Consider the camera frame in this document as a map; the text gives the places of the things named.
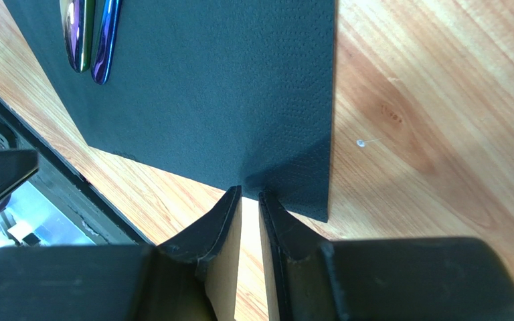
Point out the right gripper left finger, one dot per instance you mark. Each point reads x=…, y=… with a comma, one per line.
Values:
x=191, y=276

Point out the black paper napkin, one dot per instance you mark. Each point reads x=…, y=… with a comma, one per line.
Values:
x=222, y=92

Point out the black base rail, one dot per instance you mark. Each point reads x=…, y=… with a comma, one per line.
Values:
x=57, y=205

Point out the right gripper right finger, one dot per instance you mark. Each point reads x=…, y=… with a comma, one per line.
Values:
x=309, y=277

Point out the iridescent spoon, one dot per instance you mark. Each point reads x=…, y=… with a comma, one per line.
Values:
x=102, y=62

